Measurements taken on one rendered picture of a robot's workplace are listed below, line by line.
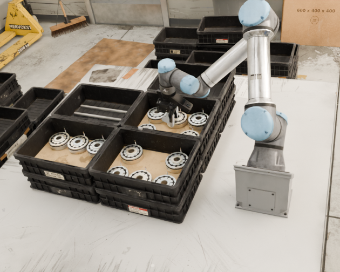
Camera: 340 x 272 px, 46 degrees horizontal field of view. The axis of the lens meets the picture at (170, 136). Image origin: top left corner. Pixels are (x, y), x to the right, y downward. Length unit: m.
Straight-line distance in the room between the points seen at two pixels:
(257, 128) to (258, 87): 0.16
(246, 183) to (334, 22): 2.90
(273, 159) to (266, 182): 0.09
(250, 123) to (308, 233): 0.50
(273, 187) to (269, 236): 0.20
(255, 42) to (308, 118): 0.76
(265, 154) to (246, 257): 0.40
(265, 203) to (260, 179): 0.13
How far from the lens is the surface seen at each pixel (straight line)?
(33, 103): 3.34
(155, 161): 1.81
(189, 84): 1.67
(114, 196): 1.75
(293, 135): 2.10
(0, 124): 3.03
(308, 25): 4.33
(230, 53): 1.76
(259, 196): 1.67
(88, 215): 1.85
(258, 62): 1.56
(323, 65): 4.04
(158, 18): 4.97
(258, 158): 1.61
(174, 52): 3.54
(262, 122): 1.48
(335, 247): 2.55
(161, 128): 1.98
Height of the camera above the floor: 2.06
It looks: 40 degrees down
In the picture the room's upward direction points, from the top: 10 degrees counter-clockwise
